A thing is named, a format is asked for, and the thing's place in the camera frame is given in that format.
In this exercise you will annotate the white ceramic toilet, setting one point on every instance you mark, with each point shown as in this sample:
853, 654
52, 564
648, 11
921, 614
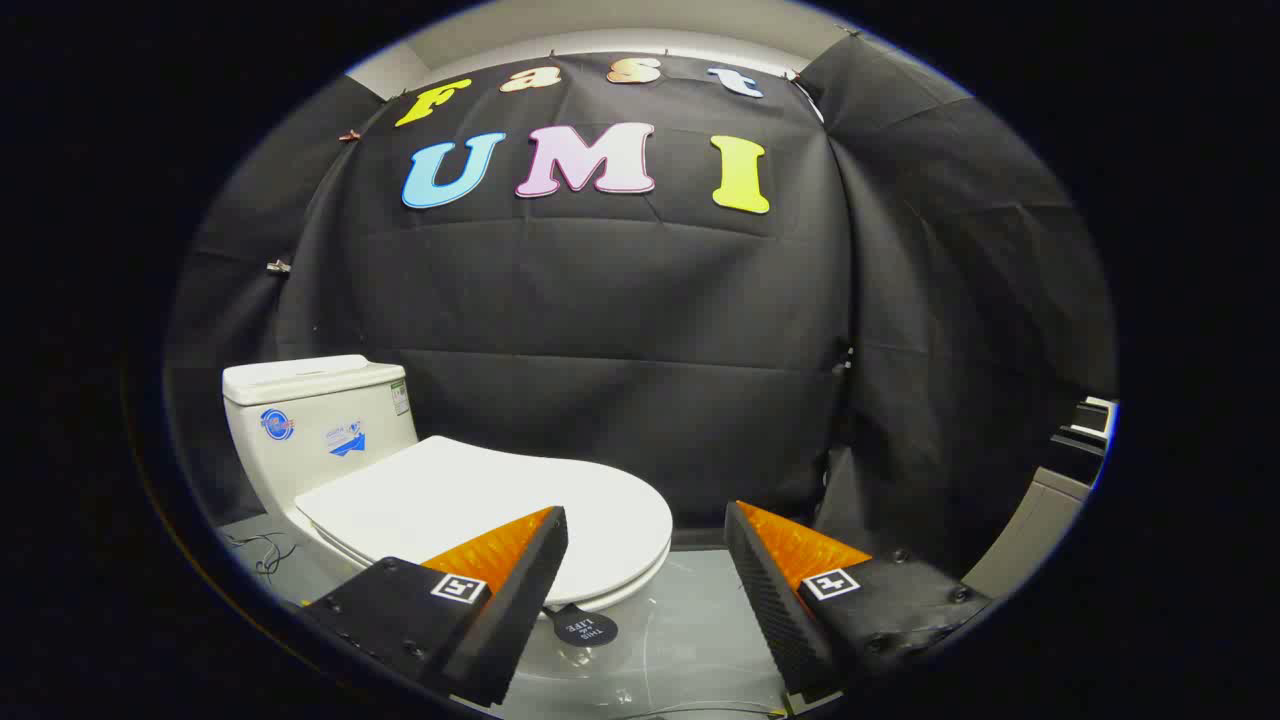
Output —
310, 420

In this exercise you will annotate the black backdrop cloth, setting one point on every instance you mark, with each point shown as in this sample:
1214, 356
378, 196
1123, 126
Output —
620, 330

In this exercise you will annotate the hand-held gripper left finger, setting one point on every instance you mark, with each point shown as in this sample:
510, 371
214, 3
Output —
520, 610

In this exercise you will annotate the white toilet seat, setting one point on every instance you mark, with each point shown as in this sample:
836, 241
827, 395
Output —
640, 590

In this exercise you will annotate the grey cabinet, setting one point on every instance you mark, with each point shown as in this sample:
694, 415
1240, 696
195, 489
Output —
1030, 530

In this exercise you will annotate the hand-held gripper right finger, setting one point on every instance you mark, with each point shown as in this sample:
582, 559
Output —
765, 600

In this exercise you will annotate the white toilet lid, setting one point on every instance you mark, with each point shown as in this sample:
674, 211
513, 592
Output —
470, 490

